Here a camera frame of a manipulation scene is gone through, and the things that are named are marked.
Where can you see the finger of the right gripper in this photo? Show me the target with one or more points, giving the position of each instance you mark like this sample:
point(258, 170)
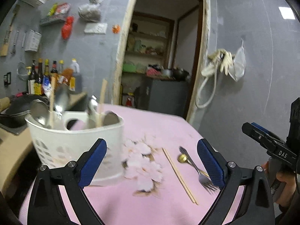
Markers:
point(273, 144)
point(262, 128)

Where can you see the wooden knife holder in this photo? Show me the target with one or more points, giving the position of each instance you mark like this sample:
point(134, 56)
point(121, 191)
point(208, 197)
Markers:
point(5, 46)

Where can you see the large steel spoon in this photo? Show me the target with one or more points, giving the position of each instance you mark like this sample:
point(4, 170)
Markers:
point(40, 112)

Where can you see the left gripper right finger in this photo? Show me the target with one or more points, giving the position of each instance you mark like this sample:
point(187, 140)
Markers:
point(255, 205)

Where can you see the black wok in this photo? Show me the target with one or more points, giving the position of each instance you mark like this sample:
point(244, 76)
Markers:
point(14, 116)

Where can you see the clear plastic bag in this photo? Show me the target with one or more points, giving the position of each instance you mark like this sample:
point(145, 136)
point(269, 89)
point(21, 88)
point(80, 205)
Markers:
point(237, 69)

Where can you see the steel table knife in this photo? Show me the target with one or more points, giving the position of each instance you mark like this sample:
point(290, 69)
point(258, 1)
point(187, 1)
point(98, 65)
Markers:
point(110, 119)

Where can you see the gold spoon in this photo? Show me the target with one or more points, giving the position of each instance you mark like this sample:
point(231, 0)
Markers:
point(182, 158)

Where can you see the green box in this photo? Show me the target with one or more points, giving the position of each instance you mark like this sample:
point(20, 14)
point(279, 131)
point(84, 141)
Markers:
point(129, 68)

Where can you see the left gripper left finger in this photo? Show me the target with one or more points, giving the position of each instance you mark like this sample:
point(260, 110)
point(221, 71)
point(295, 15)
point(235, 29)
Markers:
point(46, 205)

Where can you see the small steel spoon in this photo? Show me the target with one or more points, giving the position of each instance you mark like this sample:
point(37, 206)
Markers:
point(92, 108)

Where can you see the dark sauce bottle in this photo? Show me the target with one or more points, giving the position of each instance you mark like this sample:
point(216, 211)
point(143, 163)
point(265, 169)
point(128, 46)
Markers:
point(38, 84)

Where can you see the pink floral tablecloth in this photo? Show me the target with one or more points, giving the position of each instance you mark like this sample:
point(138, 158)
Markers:
point(150, 192)

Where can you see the oil jug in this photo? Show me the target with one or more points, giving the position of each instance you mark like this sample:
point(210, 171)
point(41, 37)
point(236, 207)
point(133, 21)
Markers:
point(75, 85)

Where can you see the white plastic utensil holder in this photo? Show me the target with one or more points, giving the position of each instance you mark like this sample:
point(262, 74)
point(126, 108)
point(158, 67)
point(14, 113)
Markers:
point(57, 147)

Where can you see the rubber gloves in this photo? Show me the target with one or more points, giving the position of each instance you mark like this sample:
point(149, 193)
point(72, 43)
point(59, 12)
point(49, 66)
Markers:
point(222, 59)

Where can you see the grey wall shelf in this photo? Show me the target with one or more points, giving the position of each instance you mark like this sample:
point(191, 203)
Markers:
point(49, 20)

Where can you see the steel fork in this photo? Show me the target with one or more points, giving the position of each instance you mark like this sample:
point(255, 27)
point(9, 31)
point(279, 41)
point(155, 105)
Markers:
point(203, 180)

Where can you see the person right hand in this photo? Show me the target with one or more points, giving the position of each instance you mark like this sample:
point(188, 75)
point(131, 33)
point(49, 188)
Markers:
point(288, 197)

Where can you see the bag of dried goods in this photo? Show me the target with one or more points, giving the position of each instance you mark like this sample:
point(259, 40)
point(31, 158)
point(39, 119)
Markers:
point(91, 11)

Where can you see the grey cabinet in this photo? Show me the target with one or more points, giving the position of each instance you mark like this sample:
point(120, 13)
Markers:
point(163, 96)

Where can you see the red plastic bag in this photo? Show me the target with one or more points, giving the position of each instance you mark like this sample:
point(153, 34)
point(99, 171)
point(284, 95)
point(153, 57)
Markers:
point(67, 27)

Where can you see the white wall box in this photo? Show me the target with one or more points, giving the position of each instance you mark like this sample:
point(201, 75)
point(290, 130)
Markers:
point(32, 41)

